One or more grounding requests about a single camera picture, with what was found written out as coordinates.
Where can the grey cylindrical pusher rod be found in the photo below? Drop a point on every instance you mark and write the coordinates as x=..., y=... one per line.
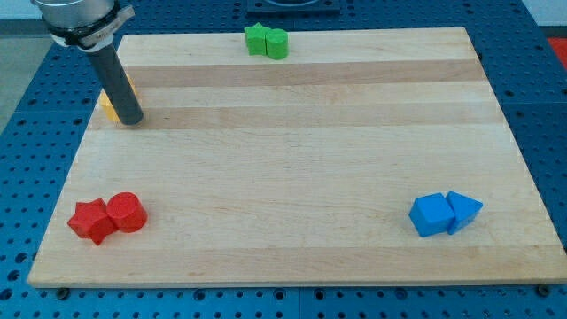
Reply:
x=116, y=85

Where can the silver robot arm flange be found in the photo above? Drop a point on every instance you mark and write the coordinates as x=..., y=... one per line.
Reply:
x=87, y=24

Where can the blue cube block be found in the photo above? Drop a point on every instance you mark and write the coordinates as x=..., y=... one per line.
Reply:
x=431, y=214

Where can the light wooden board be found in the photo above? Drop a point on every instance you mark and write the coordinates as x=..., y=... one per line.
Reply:
x=303, y=171

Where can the red object at edge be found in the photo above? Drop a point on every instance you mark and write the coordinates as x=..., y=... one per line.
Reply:
x=559, y=46

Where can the blue triangular prism block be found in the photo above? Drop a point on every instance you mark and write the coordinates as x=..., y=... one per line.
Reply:
x=465, y=210

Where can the green star block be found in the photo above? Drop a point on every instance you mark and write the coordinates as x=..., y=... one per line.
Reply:
x=255, y=39

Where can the red star block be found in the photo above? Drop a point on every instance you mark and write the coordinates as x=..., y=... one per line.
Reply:
x=91, y=221

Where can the yellow block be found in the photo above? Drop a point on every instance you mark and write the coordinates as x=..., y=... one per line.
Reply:
x=107, y=106

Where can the red cylinder block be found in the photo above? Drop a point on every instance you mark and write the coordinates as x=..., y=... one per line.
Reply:
x=127, y=212

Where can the green cylinder block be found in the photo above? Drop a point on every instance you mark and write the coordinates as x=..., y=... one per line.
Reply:
x=277, y=43

